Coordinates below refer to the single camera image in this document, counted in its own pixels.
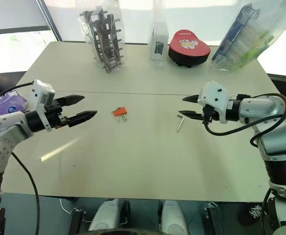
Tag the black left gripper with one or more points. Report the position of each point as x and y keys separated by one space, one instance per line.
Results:
x=56 y=115

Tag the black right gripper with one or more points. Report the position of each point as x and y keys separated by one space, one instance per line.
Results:
x=210 y=113

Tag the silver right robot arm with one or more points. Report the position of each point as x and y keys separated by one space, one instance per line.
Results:
x=260 y=107

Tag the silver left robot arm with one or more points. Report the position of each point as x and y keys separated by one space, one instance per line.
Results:
x=1 y=137

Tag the silver allen key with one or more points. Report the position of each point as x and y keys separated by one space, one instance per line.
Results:
x=179 y=126

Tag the red heart-shaped case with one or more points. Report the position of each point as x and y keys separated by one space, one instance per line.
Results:
x=188 y=47

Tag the purple wipes pack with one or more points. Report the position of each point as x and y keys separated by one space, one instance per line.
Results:
x=8 y=102

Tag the grey box with window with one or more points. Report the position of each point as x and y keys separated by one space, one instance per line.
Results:
x=158 y=45

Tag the dark grey plastic racks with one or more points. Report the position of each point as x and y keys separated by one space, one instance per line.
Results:
x=106 y=41

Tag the blue plastic parts box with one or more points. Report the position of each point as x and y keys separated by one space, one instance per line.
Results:
x=240 y=39

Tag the clear bag with grey racks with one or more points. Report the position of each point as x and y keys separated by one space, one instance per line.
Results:
x=101 y=14

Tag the clear bag with grey box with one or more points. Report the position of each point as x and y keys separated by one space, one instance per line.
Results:
x=158 y=14

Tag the silver left robot leg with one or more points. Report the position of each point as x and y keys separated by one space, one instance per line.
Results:
x=106 y=215

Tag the clear bag with blue box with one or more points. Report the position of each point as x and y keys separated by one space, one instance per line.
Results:
x=265 y=14

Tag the black shoe with white print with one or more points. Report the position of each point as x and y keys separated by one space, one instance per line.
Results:
x=251 y=214

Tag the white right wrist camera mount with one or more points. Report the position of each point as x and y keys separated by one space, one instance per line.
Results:
x=213 y=98

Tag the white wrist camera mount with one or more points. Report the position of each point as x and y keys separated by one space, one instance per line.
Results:
x=41 y=90
x=213 y=98

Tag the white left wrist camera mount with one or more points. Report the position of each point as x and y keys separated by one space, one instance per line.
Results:
x=41 y=90

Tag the dark window frame post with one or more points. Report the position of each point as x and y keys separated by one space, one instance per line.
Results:
x=51 y=19

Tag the black bracket under table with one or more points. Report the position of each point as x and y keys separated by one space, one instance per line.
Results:
x=78 y=221
x=211 y=220

